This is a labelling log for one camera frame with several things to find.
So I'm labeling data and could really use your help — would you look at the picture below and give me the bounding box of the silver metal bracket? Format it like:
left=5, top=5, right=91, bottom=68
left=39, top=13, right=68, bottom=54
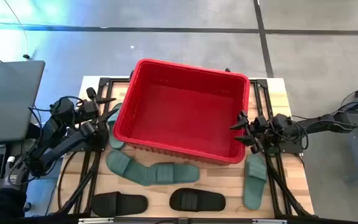
left=252, top=218, right=288, bottom=224
left=78, top=217, right=114, bottom=224

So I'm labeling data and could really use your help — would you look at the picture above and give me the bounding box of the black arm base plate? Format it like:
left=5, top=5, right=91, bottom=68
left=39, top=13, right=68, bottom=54
left=267, top=144, right=304, bottom=156
left=63, top=136, right=108, bottom=153

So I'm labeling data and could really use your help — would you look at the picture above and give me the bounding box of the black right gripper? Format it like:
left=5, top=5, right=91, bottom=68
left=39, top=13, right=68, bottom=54
left=229, top=110, right=275, bottom=155

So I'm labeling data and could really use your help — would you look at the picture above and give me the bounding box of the person's hand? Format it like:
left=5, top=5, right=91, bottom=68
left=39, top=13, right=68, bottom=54
left=1, top=155, right=30, bottom=190

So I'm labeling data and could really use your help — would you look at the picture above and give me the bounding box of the green rubber slide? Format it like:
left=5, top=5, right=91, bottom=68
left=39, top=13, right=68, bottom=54
left=105, top=150, right=150, bottom=187
left=243, top=153, right=269, bottom=211
left=106, top=102, right=127, bottom=151
left=141, top=161, right=201, bottom=187

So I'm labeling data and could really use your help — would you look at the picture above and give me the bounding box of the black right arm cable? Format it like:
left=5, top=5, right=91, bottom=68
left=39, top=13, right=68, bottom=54
left=290, top=101, right=358, bottom=150

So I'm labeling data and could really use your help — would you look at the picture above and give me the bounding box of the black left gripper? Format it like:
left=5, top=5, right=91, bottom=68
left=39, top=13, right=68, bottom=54
left=75, top=88, right=120, bottom=125

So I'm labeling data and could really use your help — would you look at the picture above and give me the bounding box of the black rubber slide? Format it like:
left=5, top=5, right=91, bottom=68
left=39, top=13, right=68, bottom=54
left=91, top=191, right=149, bottom=218
left=168, top=187, right=227, bottom=213

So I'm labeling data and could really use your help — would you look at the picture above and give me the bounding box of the red plastic bin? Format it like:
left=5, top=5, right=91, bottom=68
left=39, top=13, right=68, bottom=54
left=112, top=58, right=251, bottom=166

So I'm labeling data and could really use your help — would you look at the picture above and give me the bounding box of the curved black table cable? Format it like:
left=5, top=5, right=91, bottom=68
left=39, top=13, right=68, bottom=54
left=57, top=151, right=79, bottom=210

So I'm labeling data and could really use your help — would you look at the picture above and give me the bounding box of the black aluminium table frame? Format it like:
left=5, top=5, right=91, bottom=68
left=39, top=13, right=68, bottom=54
left=50, top=76, right=316, bottom=224

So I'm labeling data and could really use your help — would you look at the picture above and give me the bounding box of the person's forearm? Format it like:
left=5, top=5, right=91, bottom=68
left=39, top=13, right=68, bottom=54
left=0, top=187, right=27, bottom=224

